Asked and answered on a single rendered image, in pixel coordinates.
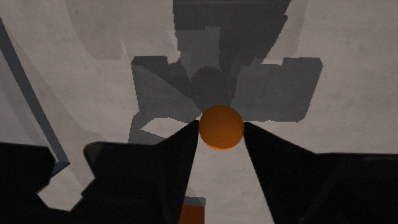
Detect brown ball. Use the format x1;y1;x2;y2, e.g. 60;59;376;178
199;105;245;150

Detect low clear glass walls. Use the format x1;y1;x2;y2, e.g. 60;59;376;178
0;21;69;175

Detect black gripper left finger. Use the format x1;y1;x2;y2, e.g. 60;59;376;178
83;120;199;224

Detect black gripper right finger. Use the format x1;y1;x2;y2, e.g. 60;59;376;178
244;122;398;224

